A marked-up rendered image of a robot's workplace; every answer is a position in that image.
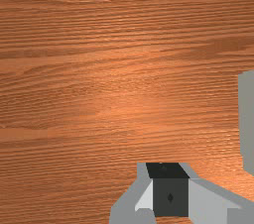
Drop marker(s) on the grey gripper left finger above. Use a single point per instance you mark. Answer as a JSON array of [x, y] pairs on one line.
[[145, 198]]

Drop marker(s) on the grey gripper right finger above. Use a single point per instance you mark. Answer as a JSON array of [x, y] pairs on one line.
[[205, 201]]

